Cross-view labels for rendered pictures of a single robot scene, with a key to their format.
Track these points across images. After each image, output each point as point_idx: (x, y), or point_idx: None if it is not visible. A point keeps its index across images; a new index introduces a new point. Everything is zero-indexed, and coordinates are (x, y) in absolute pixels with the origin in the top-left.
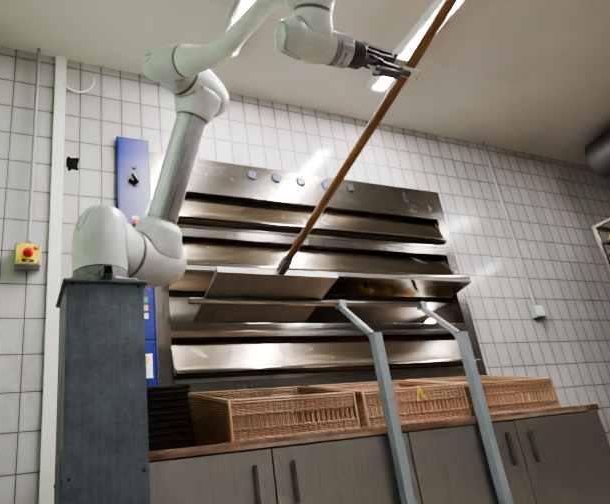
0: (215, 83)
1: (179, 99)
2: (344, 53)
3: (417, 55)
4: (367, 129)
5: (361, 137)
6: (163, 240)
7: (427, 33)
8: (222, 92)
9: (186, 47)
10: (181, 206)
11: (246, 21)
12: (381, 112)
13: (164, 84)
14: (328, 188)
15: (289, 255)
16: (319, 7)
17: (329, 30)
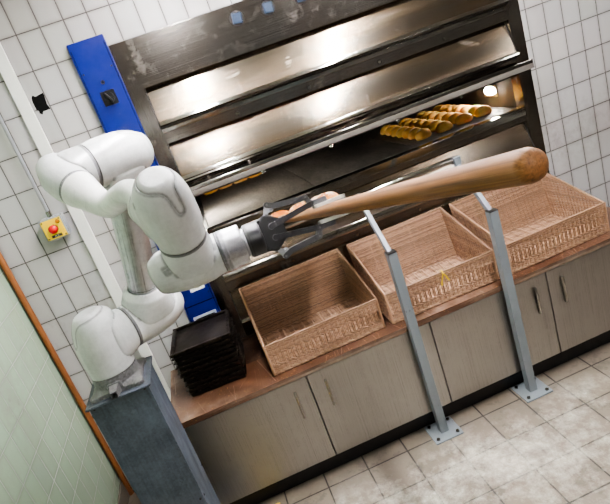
0: (126, 160)
1: None
2: (237, 266)
3: (336, 214)
4: (311, 216)
5: (308, 216)
6: (151, 314)
7: (339, 211)
8: (139, 158)
9: (70, 194)
10: None
11: (115, 209)
12: (319, 217)
13: None
14: (295, 217)
15: (284, 222)
16: (184, 256)
17: (208, 266)
